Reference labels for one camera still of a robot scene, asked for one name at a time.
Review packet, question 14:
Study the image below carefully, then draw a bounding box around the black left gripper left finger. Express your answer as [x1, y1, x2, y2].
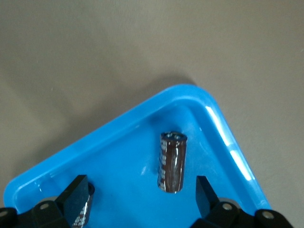
[0, 175, 90, 228]

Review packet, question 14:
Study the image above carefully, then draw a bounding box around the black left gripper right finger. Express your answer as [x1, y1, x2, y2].
[191, 176, 293, 228]

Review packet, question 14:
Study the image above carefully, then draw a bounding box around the small black connector part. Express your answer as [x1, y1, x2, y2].
[71, 182, 95, 228]

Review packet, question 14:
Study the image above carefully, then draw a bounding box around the brown cylindrical capacitor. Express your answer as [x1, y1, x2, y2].
[157, 131, 187, 193]

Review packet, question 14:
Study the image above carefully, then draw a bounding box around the blue plastic tray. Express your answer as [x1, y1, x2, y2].
[4, 83, 273, 228]

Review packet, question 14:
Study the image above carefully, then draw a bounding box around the brown table cover mat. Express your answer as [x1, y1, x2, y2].
[0, 0, 304, 228]

